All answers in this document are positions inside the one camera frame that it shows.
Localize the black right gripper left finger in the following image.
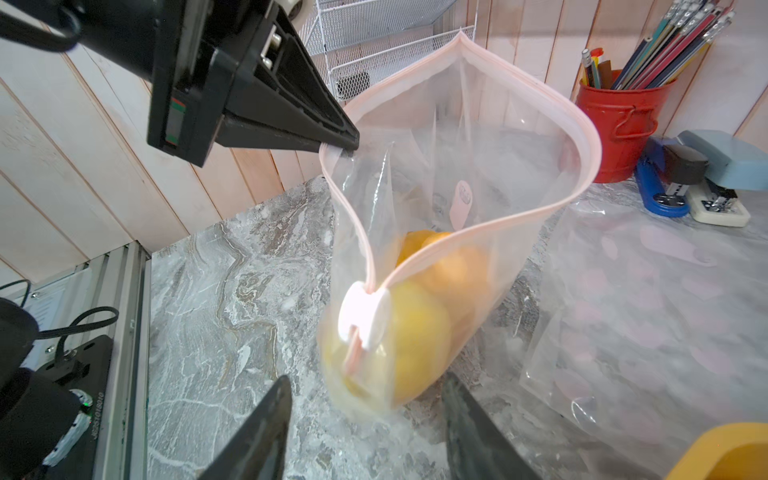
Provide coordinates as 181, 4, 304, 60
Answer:
199, 375, 292, 479

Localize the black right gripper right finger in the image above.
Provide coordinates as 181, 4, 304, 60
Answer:
441, 372, 539, 479

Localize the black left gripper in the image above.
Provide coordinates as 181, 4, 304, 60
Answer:
1, 1, 360, 166

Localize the clear zipper bag pink zip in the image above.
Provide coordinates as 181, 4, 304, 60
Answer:
317, 31, 603, 421

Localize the yellow plastic tray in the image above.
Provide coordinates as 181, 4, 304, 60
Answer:
666, 423, 768, 480

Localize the red metal pencil bucket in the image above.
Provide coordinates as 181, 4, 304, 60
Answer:
575, 82, 674, 184

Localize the light blue stapler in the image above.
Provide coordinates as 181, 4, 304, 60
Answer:
677, 130, 767, 228

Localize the coloured pencils bunch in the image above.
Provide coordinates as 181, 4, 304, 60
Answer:
580, 1, 736, 91

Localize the white wire mesh shelf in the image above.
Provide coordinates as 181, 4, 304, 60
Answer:
300, 0, 477, 103

